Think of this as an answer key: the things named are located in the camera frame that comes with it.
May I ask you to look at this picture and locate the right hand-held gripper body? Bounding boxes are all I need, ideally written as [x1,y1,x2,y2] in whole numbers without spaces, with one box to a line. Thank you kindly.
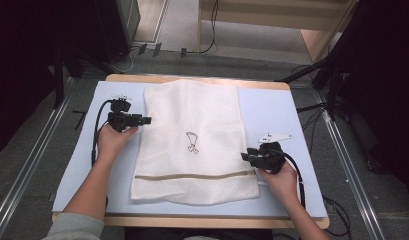
[256,132,293,175]

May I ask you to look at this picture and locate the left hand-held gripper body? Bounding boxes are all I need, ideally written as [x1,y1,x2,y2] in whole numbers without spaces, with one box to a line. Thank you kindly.
[106,94,142,133]

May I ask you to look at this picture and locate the white mesh laundry bag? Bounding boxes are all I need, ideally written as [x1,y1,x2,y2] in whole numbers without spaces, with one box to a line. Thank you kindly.
[130,78,261,206]

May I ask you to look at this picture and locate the person's left hand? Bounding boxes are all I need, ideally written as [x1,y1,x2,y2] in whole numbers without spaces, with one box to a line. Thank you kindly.
[96,124,140,162]

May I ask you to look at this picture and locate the person's right hand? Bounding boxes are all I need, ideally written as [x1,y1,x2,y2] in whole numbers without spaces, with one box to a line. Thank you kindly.
[258,161,300,203]

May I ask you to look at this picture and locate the light blue table mat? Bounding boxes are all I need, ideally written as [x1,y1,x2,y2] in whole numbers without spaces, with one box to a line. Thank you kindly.
[52,80,328,219]

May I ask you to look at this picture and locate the wooden table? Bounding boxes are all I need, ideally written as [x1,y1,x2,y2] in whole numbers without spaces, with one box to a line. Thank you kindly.
[51,73,330,230]

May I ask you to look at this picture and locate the black metal stand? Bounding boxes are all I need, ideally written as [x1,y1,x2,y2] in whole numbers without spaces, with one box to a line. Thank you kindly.
[275,49,360,121]

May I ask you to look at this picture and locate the dark cabinet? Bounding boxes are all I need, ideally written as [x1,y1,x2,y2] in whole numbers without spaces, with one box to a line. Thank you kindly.
[91,0,141,64]

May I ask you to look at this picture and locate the person's dark clothing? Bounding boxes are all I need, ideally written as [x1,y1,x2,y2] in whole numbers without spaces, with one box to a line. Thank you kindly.
[124,227,274,240]

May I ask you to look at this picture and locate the grey sleeve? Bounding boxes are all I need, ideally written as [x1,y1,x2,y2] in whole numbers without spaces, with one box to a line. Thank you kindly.
[41,212,106,240]

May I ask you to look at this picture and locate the light wooden shelf unit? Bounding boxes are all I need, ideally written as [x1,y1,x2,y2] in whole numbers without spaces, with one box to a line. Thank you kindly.
[196,0,360,64]

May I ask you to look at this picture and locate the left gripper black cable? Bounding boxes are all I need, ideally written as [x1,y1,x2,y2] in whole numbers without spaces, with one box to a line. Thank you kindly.
[91,99,115,168]

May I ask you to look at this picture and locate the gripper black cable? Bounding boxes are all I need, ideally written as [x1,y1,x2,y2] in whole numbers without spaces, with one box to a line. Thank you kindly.
[91,99,115,168]
[277,148,307,210]

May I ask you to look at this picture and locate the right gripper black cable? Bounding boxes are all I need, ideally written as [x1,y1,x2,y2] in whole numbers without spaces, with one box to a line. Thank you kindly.
[277,148,307,210]

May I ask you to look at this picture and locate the white floor cable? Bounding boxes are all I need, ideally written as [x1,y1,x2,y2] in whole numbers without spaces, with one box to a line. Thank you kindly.
[108,46,140,74]

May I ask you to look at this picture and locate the metal floor rail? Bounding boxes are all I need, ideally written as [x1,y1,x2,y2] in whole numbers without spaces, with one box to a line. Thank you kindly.
[313,89,387,240]
[0,78,75,240]

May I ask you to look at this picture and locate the black floor cable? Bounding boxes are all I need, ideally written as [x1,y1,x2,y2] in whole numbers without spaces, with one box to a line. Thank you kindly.
[321,195,353,239]

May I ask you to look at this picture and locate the hanging black cable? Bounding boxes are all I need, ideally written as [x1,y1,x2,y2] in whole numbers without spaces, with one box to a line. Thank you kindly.
[186,0,220,55]

